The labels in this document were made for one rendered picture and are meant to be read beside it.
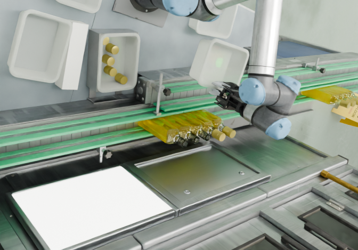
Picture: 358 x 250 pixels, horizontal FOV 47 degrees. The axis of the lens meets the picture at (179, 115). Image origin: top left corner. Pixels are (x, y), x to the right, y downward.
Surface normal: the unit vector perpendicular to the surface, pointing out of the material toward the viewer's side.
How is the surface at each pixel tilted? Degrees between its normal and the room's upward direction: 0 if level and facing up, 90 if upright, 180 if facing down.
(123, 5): 3
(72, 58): 0
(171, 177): 90
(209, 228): 90
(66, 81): 0
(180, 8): 9
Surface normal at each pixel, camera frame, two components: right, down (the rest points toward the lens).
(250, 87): -0.74, -0.03
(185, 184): 0.12, -0.93
